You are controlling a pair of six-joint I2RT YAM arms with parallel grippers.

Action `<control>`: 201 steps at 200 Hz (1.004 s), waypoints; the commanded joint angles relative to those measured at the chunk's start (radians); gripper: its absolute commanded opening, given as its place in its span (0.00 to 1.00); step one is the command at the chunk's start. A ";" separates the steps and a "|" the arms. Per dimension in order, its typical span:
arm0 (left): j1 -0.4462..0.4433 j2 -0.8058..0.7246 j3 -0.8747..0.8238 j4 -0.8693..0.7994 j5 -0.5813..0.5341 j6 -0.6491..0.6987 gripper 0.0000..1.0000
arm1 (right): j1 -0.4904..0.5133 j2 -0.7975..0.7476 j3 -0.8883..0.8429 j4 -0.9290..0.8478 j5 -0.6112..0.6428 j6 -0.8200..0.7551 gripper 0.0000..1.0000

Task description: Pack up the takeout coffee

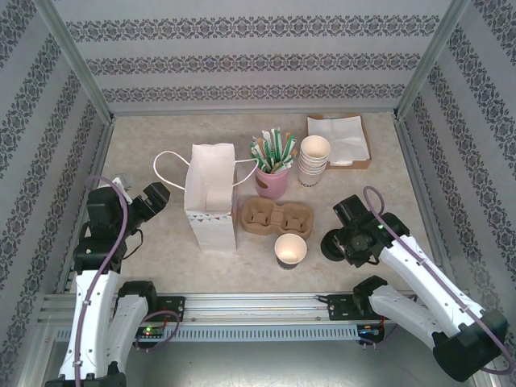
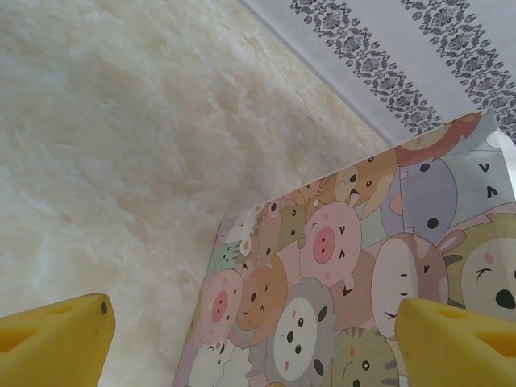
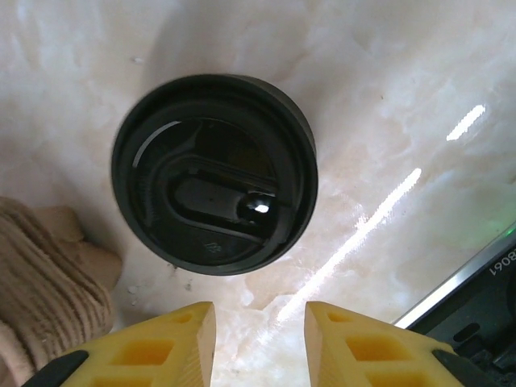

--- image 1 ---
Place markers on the pink mug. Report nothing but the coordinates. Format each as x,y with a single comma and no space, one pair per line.
274,185

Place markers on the paper cup with dark sleeve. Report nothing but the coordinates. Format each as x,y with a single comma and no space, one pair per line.
290,248

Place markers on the aluminium side base rail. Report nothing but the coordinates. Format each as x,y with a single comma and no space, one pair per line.
416,181
98,161

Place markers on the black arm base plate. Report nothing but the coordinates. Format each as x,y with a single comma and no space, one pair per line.
338,308
173,308

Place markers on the aluminium frame post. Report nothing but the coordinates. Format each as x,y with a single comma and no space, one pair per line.
72,52
430,52

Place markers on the napkins in cardboard tray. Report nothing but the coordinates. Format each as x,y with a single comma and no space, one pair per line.
364,165

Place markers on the white paper cup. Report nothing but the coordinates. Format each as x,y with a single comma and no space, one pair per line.
310,173
310,170
310,181
315,148
311,167
312,164

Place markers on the white paper carrier bag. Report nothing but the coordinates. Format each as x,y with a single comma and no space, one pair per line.
213,238

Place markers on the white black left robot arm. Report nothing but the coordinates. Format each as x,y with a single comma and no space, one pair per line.
92,306

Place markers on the white paper napkin pile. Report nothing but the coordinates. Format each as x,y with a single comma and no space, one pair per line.
342,133

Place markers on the aluminium mounting rail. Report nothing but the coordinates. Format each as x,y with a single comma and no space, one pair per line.
258,306

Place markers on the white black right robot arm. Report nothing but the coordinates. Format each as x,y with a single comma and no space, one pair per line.
423,282

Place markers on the brown pulp cup carrier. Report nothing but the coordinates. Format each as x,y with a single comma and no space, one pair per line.
278,217
258,233

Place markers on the small circuit board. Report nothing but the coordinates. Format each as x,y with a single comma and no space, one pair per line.
151,331
369,330

